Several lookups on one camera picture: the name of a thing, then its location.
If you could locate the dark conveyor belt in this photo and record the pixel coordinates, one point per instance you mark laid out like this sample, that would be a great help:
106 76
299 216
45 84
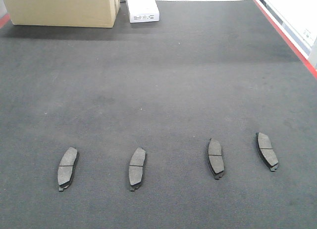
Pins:
52 98

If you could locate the cardboard box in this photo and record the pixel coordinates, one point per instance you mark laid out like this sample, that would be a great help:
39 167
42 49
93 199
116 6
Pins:
67 13

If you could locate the long white carton box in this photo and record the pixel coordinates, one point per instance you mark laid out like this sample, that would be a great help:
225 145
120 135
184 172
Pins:
141 11

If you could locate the dark brake pad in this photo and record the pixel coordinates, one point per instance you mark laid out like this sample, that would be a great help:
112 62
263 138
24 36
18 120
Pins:
66 168
136 168
266 151
215 159

